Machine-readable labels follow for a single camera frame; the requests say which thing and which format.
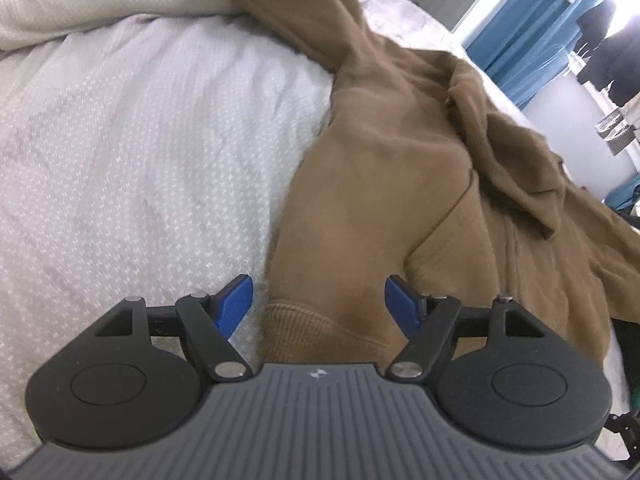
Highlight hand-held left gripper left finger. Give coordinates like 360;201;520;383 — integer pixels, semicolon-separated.
94;274;255;383

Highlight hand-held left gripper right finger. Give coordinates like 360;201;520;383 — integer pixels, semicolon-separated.
384;274;548;383

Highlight brown hoodie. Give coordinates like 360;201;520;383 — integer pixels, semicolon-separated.
202;0;626;367

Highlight bed with white dotted sheet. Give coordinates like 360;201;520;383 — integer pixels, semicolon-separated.
0;0;632;456

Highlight striped black white garment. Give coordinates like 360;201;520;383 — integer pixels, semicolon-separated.
595;109;639;157

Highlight blue curtain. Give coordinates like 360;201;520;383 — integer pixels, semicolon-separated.
466;0;607;111

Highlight black hanging jacket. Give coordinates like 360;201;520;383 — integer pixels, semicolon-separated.
575;0;640;102

